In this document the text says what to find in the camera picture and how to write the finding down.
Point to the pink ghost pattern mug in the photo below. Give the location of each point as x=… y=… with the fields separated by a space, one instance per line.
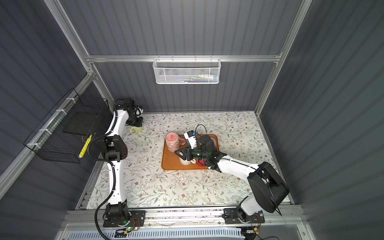
x=174 y=142

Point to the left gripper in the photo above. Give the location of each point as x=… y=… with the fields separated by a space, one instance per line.
x=138 y=124

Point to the light green mug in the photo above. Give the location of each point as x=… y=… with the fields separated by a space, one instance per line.
x=136 y=130

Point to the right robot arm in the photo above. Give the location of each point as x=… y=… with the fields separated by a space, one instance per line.
x=267 y=186

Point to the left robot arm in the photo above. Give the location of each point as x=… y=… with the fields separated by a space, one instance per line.
x=115 y=151

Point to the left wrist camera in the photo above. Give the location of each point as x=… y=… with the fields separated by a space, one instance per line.
x=139 y=110

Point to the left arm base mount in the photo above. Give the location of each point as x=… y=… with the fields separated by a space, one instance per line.
x=133 y=219

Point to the white mug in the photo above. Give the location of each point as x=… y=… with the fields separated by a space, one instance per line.
x=186 y=162

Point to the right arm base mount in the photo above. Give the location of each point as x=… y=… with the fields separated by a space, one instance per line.
x=238 y=216

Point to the white wire wall basket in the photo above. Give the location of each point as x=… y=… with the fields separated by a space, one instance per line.
x=170 y=73

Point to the red mug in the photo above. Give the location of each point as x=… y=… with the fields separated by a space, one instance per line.
x=202 y=163

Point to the yellow marker pen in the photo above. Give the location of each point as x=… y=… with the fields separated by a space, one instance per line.
x=85 y=147

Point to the black wire wall basket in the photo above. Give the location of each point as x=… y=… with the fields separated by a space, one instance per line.
x=62 y=136

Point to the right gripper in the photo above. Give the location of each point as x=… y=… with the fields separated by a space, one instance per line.
x=187 y=152

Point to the pens in white basket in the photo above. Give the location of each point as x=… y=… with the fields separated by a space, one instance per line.
x=207 y=78

